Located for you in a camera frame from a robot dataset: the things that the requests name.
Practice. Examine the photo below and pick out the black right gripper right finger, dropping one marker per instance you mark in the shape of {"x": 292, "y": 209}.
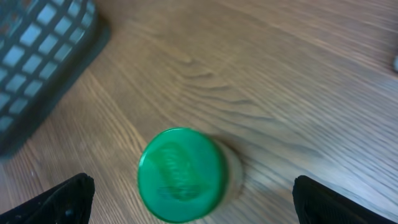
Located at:
{"x": 317, "y": 204}

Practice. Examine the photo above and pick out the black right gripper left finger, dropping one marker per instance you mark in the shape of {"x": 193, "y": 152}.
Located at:
{"x": 68, "y": 202}

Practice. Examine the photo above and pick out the green lid white jar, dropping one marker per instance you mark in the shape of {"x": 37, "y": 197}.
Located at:
{"x": 184, "y": 175}

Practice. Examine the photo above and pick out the grey plastic mesh basket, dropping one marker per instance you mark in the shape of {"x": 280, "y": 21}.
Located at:
{"x": 45, "y": 46}

